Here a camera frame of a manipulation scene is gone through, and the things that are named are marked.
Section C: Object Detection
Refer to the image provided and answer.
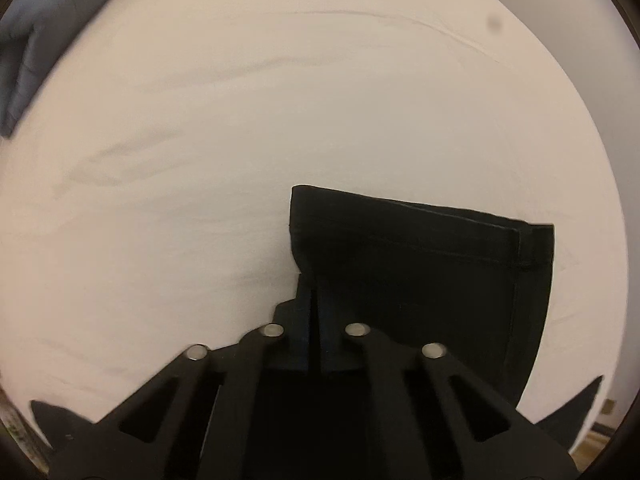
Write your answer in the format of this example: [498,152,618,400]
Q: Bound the black denim pants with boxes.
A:
[274,185,554,404]

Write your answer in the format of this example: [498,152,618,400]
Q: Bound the white bed mattress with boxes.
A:
[1,0,627,420]

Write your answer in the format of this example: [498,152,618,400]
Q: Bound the blue rolled duvet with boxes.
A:
[1,0,108,138]

